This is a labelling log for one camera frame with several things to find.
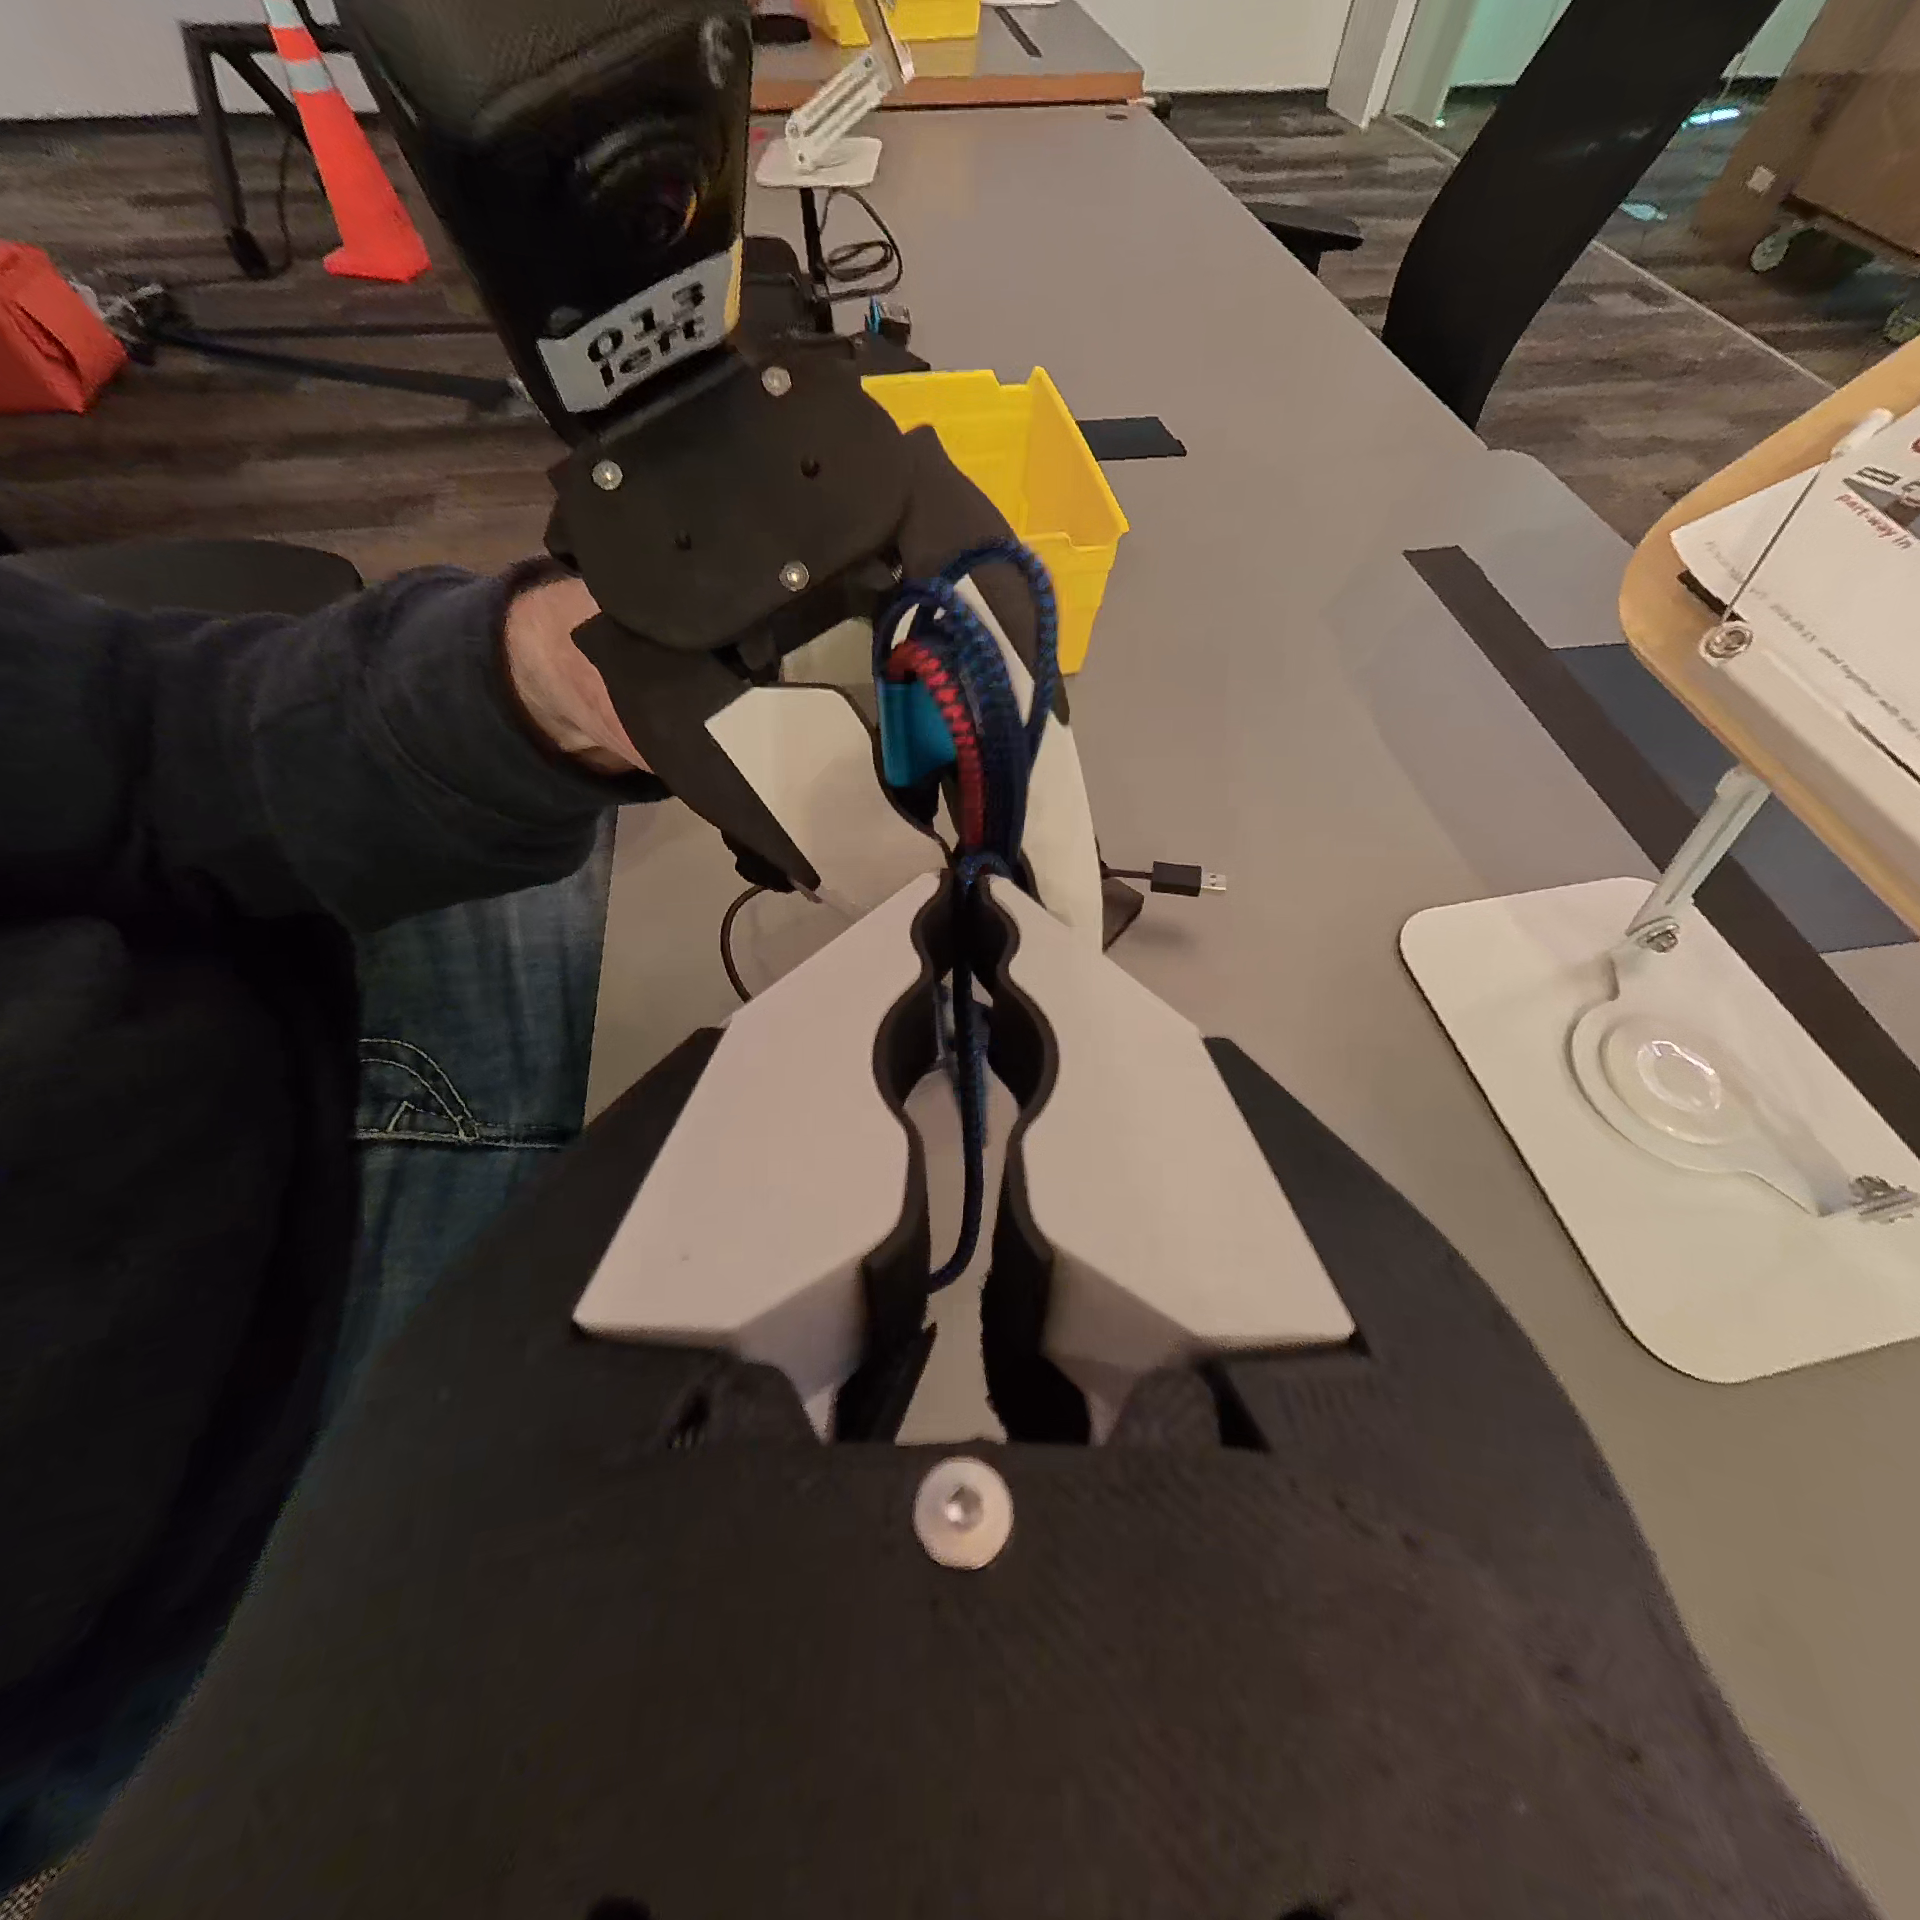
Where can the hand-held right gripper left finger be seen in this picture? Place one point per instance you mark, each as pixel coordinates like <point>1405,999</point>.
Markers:
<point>751,1202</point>

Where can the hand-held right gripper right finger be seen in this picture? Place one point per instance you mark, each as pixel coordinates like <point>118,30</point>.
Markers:
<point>1186,1202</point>

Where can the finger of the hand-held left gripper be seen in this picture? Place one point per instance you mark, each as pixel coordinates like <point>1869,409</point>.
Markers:
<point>811,782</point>
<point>1057,840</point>

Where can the yellow plastic bin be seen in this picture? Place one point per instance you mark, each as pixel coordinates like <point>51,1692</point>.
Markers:
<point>915,16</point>
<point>1036,495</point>

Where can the person's left forearm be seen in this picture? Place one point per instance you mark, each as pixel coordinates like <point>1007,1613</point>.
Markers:
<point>271,735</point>

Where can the person's left hand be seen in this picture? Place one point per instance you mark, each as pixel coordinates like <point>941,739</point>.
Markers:
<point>570,676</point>

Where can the person's legs in jeans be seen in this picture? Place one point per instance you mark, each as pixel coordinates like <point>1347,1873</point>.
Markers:
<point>466,1051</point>

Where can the small black table strip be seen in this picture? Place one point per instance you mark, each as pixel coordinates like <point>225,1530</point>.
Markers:
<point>1136,440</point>

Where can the orange cone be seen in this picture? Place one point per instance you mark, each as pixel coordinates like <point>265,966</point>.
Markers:
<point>362,180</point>

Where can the wooden desk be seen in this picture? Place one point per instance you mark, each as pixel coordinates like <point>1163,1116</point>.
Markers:
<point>1021,61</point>

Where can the black chair armrest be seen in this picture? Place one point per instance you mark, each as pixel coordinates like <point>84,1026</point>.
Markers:
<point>180,577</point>

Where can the printed instruction sheet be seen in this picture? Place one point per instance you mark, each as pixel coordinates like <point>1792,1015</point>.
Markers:
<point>1830,601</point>

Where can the black office chair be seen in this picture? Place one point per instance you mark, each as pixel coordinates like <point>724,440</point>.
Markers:
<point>1561,180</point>

